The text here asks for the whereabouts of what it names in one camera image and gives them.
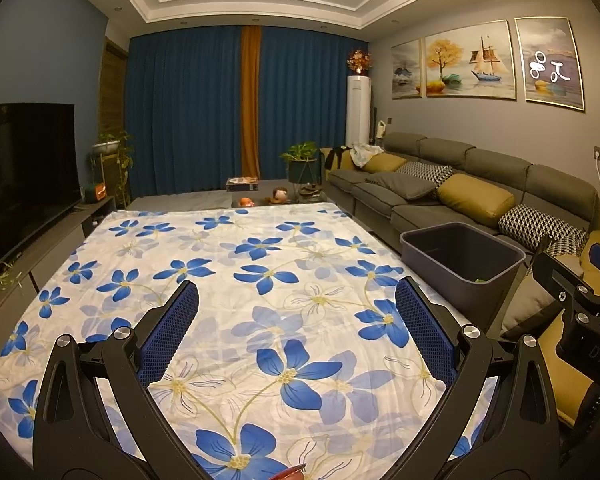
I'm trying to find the small framed landscape painting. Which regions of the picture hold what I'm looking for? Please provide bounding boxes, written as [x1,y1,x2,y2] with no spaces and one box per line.
[391,38,423,99]

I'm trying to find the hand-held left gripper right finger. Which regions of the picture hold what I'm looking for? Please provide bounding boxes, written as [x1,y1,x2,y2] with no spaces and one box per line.
[395,276,568,480]

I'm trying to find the big yellow pillow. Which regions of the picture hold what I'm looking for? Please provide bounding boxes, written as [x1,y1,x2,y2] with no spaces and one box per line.
[436,174,516,228]

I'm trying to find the framed grey abstract painting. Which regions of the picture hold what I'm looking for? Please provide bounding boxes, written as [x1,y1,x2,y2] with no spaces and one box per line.
[514,16,587,112]

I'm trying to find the black television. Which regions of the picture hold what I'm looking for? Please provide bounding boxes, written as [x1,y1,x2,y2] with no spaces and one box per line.
[0,102,77,288]

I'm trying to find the white floor air conditioner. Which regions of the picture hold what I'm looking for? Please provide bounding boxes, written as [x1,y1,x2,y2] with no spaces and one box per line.
[346,75,373,146]

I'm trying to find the dark grey flat pillow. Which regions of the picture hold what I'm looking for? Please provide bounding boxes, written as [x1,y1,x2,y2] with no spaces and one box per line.
[365,172,438,200]

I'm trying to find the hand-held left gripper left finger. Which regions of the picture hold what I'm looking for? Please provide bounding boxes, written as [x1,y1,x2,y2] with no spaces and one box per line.
[32,280,201,480]

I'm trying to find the big black white patterned pillow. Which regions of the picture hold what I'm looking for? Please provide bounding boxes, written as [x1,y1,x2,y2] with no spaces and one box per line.
[497,204,588,253]

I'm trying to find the orange curtain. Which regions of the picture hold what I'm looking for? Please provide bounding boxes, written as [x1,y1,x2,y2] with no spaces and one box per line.
[241,26,263,178]

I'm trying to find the grey plastic bin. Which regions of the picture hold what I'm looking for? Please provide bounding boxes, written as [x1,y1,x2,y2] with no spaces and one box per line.
[399,223,527,313]

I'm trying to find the grey sofa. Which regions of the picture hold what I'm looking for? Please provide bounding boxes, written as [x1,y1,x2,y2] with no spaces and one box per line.
[325,131,600,341]

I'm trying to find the grey television cabinet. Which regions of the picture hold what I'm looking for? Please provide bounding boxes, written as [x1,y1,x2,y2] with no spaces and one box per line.
[0,195,117,311]

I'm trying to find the black jacket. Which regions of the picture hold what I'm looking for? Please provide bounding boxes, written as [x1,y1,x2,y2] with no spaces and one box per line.
[321,146,353,171]

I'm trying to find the blue floral tablecloth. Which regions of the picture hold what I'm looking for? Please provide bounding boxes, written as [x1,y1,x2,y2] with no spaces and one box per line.
[0,201,498,480]

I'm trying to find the trailing potted plant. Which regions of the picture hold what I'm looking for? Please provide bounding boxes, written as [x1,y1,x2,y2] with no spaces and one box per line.
[91,130,133,206]

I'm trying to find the green plant sprigs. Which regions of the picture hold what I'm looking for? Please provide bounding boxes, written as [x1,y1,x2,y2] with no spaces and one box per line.
[0,260,23,288]

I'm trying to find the small black white patterned pillow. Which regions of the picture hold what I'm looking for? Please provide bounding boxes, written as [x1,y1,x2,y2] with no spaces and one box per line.
[396,161,453,191]

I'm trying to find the orange artificial flowers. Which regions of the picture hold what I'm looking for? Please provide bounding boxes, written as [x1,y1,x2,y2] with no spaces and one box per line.
[346,49,373,76]

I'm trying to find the potted plant in dark pot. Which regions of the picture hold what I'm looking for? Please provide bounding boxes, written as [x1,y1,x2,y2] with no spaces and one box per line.
[280,141,321,183]

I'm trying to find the light grey pillow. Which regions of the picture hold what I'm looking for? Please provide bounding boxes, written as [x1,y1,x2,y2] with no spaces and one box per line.
[500,255,586,341]

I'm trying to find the large framed sailboat painting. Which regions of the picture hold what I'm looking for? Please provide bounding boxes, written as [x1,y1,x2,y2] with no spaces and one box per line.
[424,21,518,101]

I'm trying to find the small yellow pillow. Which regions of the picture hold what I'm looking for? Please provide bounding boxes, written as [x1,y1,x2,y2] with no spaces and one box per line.
[362,152,408,175]

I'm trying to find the houndstooth pillow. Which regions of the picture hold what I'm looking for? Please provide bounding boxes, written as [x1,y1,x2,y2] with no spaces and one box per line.
[540,235,588,261]

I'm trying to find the large yellow cushion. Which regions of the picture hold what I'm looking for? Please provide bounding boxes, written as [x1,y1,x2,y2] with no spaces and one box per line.
[535,230,600,421]

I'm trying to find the white clothes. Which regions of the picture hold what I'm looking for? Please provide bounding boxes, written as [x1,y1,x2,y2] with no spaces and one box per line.
[350,143,383,167]

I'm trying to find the blue curtain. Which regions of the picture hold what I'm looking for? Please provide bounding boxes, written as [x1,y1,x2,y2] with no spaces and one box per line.
[125,25,244,196]
[260,27,373,181]

